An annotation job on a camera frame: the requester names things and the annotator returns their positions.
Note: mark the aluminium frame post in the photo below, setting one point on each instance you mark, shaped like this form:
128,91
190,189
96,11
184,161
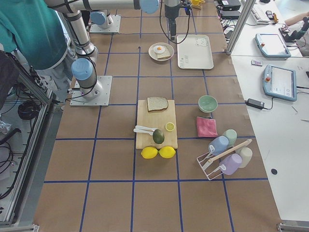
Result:
239,26

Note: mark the teach pendant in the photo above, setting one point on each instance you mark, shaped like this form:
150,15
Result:
272,46
279,82

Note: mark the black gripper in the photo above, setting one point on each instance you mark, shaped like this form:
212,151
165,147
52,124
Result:
172,13

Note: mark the white plastic fork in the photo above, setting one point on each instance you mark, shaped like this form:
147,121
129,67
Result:
143,131

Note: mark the cream bear tray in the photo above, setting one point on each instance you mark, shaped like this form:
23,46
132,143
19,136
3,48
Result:
194,52

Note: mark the green mug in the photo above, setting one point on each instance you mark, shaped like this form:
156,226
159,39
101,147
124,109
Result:
231,135

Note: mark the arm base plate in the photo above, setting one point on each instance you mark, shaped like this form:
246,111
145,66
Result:
99,95
111,26

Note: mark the pink cloth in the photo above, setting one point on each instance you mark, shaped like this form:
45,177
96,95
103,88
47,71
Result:
206,127

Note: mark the near teach pendant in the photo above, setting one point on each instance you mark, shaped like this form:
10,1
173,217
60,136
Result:
279,82

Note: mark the white wire mug rack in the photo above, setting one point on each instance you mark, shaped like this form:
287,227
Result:
210,163

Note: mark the left yellow lemon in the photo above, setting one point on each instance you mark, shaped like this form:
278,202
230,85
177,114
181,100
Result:
149,152

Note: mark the person in teal shirt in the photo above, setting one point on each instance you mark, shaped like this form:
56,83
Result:
35,30

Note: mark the bread slice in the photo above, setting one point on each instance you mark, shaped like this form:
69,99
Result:
157,104
165,55

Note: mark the green avocado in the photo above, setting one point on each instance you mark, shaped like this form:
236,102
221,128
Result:
158,136

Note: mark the right yellow lemon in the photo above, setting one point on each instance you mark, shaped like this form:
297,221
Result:
167,152

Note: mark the wooden dish rack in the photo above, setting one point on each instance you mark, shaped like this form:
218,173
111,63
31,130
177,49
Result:
197,3

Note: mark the blue mug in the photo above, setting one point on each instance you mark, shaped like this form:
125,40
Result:
218,145

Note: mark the green bowl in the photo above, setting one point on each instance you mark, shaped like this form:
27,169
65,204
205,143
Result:
207,104

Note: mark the far teach pendant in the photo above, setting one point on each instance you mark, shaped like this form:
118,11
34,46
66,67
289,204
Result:
272,46

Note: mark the wooden cutting board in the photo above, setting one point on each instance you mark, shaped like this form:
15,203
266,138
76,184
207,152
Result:
156,120

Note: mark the purple mug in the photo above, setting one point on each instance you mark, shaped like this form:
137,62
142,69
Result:
230,164

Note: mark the black power adapter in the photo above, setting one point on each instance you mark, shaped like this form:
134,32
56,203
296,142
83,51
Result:
255,103

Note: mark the cream mug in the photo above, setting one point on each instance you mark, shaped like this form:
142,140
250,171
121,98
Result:
246,155

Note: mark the white keyboard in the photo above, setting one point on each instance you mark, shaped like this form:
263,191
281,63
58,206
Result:
259,16

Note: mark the bread slice on plate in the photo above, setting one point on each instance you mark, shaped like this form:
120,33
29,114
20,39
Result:
165,55

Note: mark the fried egg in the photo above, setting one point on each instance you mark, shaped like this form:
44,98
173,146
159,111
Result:
159,49

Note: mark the yellow lemon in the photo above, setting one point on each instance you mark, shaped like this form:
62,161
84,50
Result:
167,152
149,152

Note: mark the cream round plate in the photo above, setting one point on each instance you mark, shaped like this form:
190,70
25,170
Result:
152,54

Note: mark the lemon half slice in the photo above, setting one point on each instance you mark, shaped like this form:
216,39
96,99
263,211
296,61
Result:
170,126

